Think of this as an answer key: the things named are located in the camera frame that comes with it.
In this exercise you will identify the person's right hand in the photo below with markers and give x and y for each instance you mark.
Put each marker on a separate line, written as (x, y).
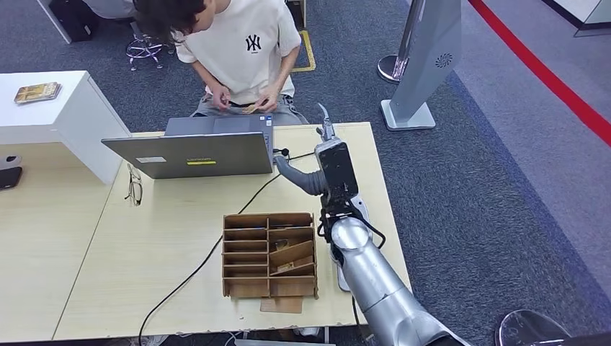
(220, 98)

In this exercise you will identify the person's left hand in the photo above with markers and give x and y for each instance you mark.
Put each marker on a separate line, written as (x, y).
(268, 100)

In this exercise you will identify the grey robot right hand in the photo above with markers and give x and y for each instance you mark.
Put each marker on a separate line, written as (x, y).
(298, 176)

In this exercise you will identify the autumn print ID card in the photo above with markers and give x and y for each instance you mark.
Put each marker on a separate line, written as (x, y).
(249, 109)

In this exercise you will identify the person's left forearm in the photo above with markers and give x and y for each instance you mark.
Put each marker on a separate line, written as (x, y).
(285, 67)

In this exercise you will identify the person's right forearm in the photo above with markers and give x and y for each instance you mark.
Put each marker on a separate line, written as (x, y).
(206, 76)

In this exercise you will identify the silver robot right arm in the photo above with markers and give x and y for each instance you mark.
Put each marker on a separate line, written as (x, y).
(377, 286)

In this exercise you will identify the wooden card organizer box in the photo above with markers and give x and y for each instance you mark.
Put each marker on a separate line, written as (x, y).
(245, 267)

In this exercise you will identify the person in grey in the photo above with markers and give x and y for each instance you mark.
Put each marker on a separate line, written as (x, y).
(110, 7)

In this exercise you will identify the grey laptop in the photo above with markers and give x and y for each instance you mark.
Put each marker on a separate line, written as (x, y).
(199, 155)

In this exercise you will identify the yellow floor tape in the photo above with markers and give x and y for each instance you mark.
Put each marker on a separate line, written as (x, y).
(310, 52)

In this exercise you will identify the chrome chair base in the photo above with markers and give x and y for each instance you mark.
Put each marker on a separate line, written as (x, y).
(143, 48)

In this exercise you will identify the eyeglasses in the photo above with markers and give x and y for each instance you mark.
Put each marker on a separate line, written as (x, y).
(134, 188)

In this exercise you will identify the brown cardboard piece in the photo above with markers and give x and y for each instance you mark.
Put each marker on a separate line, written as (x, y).
(280, 305)

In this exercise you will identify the white cabinet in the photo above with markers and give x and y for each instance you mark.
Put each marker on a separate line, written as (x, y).
(62, 119)

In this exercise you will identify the silver kiosk stand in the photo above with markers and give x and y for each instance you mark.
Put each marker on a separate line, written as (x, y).
(424, 62)

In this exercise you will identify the black bag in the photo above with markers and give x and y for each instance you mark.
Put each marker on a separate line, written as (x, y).
(71, 19)

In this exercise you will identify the stack of printed cards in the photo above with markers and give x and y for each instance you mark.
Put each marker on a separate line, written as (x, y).
(37, 92)

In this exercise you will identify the grey round device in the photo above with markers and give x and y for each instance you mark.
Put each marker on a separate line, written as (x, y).
(9, 160)

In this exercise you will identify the black phone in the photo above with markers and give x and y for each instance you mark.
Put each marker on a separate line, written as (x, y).
(9, 177)

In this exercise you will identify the red floor tape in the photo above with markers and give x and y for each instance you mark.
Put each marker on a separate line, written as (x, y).
(549, 73)

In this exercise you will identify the chrome round base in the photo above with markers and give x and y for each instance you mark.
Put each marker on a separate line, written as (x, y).
(530, 329)

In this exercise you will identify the white glass platform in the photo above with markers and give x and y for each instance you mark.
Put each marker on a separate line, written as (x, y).
(587, 14)

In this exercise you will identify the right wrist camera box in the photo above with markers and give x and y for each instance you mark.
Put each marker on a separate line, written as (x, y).
(336, 167)

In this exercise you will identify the chrome stanchion post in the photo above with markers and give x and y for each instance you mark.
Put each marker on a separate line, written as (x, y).
(393, 69)

